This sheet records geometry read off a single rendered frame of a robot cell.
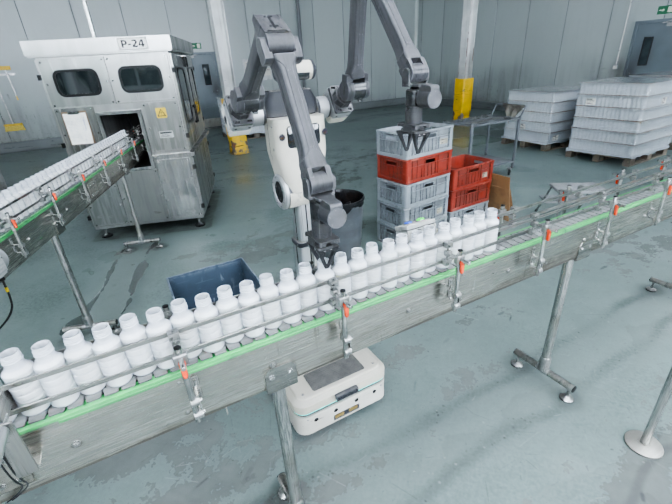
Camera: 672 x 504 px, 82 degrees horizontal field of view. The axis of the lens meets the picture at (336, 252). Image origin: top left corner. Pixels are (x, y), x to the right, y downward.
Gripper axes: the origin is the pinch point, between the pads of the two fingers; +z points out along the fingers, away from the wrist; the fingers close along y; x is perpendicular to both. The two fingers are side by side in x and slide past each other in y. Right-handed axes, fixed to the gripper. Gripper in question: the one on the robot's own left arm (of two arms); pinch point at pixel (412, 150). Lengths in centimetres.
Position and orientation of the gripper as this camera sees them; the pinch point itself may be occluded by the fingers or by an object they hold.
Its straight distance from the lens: 143.8
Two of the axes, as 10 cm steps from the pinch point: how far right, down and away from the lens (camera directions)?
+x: -8.8, 2.5, -4.1
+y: -4.8, -3.7, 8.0
